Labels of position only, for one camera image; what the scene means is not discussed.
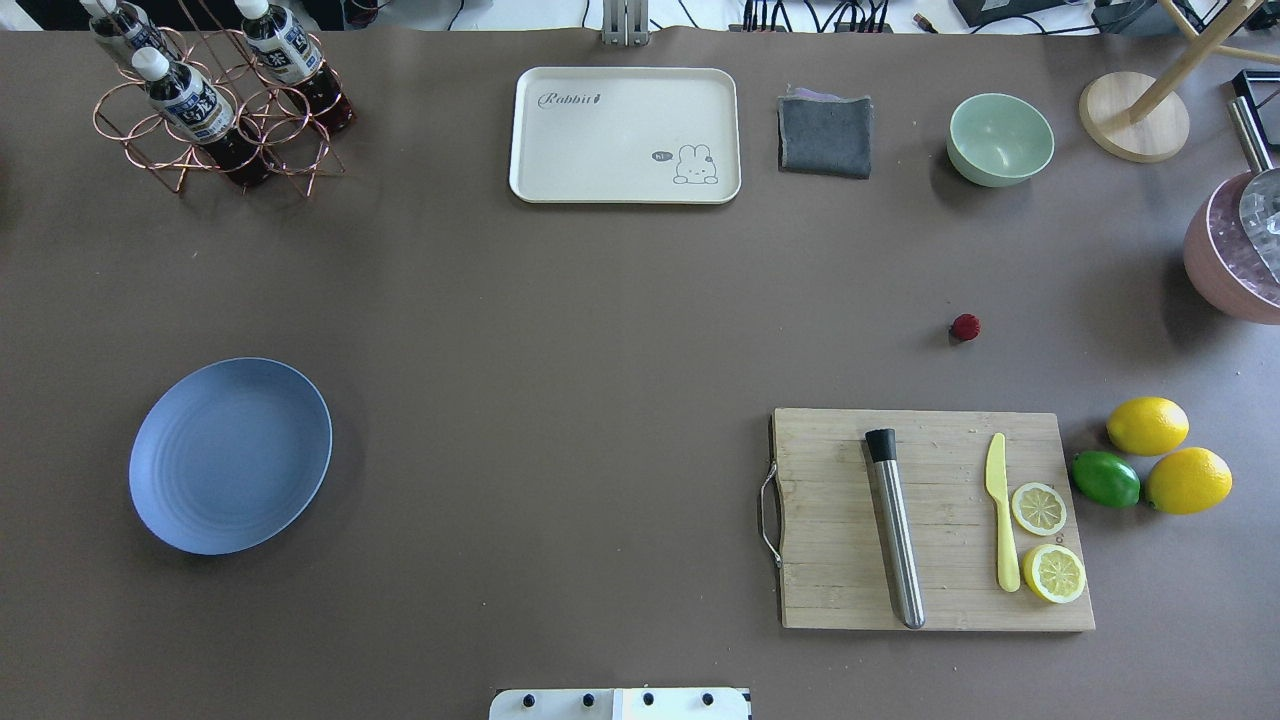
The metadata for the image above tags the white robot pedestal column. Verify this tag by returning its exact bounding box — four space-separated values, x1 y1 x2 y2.
488 685 753 719

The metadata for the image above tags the steel muddler black tip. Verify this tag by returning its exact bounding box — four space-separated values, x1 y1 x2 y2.
865 428 925 630

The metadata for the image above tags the green bowl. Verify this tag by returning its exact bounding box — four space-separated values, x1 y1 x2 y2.
947 94 1056 188

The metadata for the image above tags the cream rabbit tray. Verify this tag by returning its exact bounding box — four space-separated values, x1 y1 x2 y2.
508 67 742 204

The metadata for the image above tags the copper wire bottle rack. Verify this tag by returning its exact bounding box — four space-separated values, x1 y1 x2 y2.
84 1 356 197

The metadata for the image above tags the yellow plastic knife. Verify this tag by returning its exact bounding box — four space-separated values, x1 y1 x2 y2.
984 432 1021 593

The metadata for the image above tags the dark drink bottle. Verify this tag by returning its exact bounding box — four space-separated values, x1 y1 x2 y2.
236 1 355 135
79 0 180 73
132 47 273 187

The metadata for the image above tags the wooden cup tree stand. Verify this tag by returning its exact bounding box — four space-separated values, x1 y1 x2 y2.
1078 1 1279 163

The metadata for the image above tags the pink bowl with ice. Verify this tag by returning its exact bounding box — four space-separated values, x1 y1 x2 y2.
1183 170 1279 325

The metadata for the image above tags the grey folded cloth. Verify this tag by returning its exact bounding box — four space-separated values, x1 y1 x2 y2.
777 87 876 179

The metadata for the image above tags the blue round plate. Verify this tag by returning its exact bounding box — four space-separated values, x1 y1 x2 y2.
129 357 334 556

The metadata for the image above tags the metal ice scoop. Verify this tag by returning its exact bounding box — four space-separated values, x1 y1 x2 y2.
1229 96 1279 284

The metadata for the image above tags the yellow lemon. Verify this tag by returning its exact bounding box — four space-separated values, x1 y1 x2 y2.
1105 396 1190 456
1146 447 1233 515

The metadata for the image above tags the lemon half slice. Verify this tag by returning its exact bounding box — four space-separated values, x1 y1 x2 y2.
1010 482 1068 537
1021 544 1087 603

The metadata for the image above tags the wooden cutting board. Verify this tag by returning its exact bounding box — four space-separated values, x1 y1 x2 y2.
771 407 1094 633

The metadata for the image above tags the small red strawberry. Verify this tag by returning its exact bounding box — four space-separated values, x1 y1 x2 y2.
948 313 982 342

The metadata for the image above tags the aluminium frame post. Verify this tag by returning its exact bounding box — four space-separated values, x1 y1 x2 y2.
602 0 650 47

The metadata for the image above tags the green lime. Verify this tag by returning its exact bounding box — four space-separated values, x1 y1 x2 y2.
1070 450 1142 509

